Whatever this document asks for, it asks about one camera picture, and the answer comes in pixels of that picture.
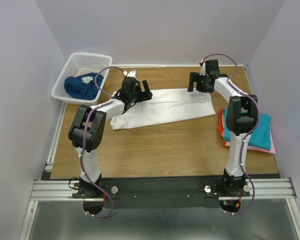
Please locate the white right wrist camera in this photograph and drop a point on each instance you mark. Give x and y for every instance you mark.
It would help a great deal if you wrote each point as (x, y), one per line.
(202, 65)

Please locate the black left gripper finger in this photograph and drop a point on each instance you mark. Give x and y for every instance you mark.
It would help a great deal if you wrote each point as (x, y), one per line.
(146, 94)
(138, 91)

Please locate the white skirting strip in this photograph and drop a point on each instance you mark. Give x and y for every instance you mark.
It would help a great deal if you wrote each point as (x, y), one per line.
(134, 66)

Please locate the pink folded t shirt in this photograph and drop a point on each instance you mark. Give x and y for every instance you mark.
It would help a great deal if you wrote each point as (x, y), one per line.
(262, 148)

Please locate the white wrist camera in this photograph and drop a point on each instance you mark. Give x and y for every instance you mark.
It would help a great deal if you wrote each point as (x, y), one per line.
(202, 65)
(131, 74)

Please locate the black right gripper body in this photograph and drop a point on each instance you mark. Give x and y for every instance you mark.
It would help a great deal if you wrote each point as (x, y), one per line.
(202, 87)

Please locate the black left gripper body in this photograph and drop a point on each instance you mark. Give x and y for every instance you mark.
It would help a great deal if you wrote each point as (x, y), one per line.
(133, 97)

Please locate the aluminium side rail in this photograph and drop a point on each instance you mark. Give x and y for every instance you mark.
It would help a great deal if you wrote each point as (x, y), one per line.
(54, 144)

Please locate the aluminium extrusion rail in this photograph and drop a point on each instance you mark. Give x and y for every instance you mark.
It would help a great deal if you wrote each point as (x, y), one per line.
(51, 190)

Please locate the white plastic laundry basket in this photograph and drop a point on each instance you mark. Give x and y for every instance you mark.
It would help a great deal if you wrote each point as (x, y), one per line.
(79, 63)

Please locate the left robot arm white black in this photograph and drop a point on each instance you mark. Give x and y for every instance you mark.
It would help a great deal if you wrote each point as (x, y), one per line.
(87, 129)

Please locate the orange folded t shirt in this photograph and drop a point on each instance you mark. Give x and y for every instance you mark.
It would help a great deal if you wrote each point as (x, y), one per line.
(221, 128)

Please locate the white t shirt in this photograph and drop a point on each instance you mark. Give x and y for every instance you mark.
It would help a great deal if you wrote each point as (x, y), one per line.
(166, 106)

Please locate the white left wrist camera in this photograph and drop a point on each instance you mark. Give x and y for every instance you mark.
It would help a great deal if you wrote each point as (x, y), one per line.
(131, 74)

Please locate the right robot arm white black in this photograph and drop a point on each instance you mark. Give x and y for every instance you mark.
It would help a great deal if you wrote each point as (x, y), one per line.
(241, 120)

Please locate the dark blue t shirt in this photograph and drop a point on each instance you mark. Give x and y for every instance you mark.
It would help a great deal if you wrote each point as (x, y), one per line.
(82, 87)

